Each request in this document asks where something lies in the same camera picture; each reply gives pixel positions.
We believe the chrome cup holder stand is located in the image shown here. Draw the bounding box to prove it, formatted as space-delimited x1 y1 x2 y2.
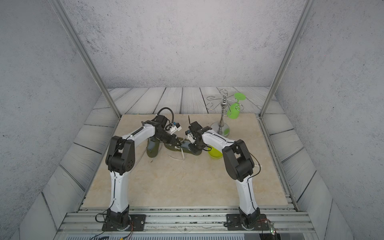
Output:
206 89 235 137

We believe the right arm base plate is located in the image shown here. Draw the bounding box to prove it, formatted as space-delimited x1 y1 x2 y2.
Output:
223 214 270 231

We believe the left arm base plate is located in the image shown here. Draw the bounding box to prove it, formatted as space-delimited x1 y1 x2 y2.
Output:
102 214 146 232

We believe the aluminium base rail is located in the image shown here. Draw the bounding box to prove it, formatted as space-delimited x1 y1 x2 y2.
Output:
58 205 318 240

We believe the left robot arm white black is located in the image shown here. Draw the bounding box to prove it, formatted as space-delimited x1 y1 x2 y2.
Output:
102 107 182 232

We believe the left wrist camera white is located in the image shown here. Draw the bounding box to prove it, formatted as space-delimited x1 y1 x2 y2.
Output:
168 122 182 135

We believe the right aluminium frame post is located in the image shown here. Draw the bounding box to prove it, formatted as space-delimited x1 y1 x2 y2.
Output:
259 0 316 119

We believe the olive green shoe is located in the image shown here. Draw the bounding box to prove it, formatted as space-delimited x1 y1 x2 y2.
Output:
164 141 202 156
146 137 160 158

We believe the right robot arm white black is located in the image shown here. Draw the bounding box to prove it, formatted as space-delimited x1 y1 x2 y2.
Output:
186 122 261 230

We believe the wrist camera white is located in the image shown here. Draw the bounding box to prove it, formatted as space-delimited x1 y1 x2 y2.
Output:
168 122 182 135
186 130 196 144

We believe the lime green bowl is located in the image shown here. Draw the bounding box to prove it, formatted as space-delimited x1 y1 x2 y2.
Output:
208 146 223 159

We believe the left aluminium frame post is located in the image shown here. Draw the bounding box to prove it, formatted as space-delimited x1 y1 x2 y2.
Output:
49 0 122 119

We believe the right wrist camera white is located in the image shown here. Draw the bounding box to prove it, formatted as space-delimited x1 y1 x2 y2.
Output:
186 130 196 144

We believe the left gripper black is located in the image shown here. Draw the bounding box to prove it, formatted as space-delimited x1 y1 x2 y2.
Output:
155 131 183 146

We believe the aluminium frame post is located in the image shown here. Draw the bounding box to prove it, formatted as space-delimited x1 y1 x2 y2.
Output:
259 0 316 119
49 0 122 119

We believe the green plastic wine glass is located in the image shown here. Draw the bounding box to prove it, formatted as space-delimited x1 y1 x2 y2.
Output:
227 93 246 119

